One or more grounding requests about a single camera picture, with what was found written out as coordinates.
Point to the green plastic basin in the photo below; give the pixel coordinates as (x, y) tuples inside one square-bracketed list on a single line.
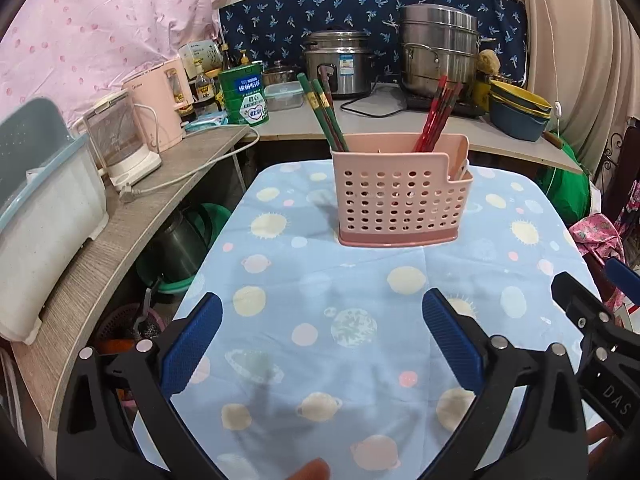
[(177, 250)]

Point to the navy floral backsplash cloth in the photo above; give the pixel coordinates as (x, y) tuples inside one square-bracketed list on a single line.
[(275, 30)]

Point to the green bag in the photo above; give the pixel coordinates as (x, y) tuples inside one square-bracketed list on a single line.
[(569, 193)]

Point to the yellow bowl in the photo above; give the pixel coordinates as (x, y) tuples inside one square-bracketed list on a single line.
[(517, 98)]

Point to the dark blue bowl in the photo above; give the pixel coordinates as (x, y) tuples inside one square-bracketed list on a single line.
[(516, 123)]

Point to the right hand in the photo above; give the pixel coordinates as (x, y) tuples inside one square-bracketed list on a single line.
[(600, 437)]

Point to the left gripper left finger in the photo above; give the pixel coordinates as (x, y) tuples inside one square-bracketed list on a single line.
[(189, 338)]

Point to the blue planet-print tablecloth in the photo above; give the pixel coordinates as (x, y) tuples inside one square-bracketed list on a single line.
[(323, 352)]

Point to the red chopsticks in basket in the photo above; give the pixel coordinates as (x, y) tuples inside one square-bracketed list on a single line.
[(442, 104)]

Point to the stainless rice cooker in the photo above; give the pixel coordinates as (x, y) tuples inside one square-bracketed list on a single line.
[(344, 56)]

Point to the pink dotted curtain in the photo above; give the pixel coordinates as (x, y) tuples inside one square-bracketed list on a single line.
[(73, 52)]

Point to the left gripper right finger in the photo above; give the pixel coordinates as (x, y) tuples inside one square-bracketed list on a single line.
[(459, 339)]

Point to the green chopstick in basket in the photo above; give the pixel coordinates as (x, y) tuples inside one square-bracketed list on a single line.
[(332, 112)]

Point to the beige hanging curtain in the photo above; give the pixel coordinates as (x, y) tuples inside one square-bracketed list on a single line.
[(584, 54)]

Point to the pink electric kettle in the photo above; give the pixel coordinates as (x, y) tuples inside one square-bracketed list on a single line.
[(159, 92)]

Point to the green tin can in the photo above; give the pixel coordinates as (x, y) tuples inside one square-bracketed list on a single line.
[(243, 92)]

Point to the clear food container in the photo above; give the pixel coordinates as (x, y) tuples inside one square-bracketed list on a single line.
[(284, 96)]

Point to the white dish rack box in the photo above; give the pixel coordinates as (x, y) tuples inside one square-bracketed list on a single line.
[(52, 201)]

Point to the large stainless steamer pot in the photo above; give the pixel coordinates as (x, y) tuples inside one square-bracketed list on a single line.
[(437, 41)]

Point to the left hand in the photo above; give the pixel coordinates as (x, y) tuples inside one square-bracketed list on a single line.
[(316, 469)]

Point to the pink perforated utensil basket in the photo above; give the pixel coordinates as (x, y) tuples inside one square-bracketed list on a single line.
[(390, 195)]

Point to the wet wipes packet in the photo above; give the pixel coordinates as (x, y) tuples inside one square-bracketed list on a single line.
[(205, 122)]

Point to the white blender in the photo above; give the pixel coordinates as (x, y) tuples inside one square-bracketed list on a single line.
[(117, 140)]

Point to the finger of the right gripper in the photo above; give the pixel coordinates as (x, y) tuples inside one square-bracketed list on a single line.
[(623, 278)]

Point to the green chopstick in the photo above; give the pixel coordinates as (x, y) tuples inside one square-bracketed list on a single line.
[(315, 98), (332, 112)]

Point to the pink floral cloth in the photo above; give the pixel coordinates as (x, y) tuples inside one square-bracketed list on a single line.
[(598, 239)]

